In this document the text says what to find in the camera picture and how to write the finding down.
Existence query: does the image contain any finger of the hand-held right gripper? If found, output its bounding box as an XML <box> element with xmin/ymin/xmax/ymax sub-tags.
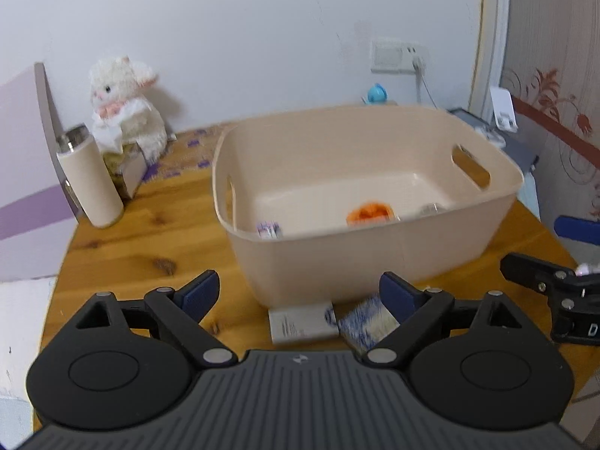
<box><xmin>500</xmin><ymin>252</ymin><xmax>600</xmax><ymax>297</ymax></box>
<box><xmin>554</xmin><ymin>216</ymin><xmax>600</xmax><ymax>247</ymax></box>

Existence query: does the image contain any white wall socket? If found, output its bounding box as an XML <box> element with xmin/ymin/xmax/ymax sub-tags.
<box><xmin>370</xmin><ymin>40</ymin><xmax>429</xmax><ymax>74</ymax></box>

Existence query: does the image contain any white charger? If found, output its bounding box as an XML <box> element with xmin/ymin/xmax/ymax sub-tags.
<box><xmin>489</xmin><ymin>87</ymin><xmax>519</xmax><ymax>133</ymax></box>

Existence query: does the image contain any white door frame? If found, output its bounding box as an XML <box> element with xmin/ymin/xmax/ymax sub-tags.
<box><xmin>469</xmin><ymin>0</ymin><xmax>512</xmax><ymax>118</ymax></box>

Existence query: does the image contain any blue white patterned packet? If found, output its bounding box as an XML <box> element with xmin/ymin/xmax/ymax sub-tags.
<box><xmin>336</xmin><ymin>293</ymin><xmax>401</xmax><ymax>350</ymax></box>

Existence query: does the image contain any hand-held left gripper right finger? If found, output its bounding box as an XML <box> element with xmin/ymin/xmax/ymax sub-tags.
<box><xmin>367</xmin><ymin>272</ymin><xmax>523</xmax><ymax>367</ymax></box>

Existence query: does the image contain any small blue toy figure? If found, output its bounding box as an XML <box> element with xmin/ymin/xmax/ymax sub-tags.
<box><xmin>363</xmin><ymin>83</ymin><xmax>392</xmax><ymax>105</ymax></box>

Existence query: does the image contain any orange round item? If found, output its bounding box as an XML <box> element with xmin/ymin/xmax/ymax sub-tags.
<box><xmin>346</xmin><ymin>201</ymin><xmax>392</xmax><ymax>225</ymax></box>

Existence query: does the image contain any beige plastic basin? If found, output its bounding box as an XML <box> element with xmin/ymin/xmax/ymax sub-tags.
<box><xmin>212</xmin><ymin>104</ymin><xmax>525</xmax><ymax>305</ymax></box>

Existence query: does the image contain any small white grey box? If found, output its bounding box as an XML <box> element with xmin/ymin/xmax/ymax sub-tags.
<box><xmin>268</xmin><ymin>302</ymin><xmax>339</xmax><ymax>346</ymax></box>

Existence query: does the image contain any beige thermos cup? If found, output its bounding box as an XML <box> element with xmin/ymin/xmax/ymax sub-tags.
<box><xmin>56</xmin><ymin>123</ymin><xmax>125</xmax><ymax>229</ymax></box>

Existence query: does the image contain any tissue box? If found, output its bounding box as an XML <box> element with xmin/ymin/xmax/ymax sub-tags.
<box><xmin>100</xmin><ymin>139</ymin><xmax>148</xmax><ymax>200</ymax></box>

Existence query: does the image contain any purple white board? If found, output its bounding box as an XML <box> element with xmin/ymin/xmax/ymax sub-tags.
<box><xmin>0</xmin><ymin>62</ymin><xmax>78</xmax><ymax>282</ymax></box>

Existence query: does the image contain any white plush rabbit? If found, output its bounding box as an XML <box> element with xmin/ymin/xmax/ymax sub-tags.
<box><xmin>89</xmin><ymin>56</ymin><xmax>168</xmax><ymax>162</ymax></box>

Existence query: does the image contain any white plug with cable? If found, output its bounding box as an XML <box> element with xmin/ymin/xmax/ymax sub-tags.
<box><xmin>411</xmin><ymin>55</ymin><xmax>436</xmax><ymax>107</ymax></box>

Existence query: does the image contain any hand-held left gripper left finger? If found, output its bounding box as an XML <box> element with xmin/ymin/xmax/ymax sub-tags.
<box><xmin>77</xmin><ymin>270</ymin><xmax>237</xmax><ymax>369</ymax></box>

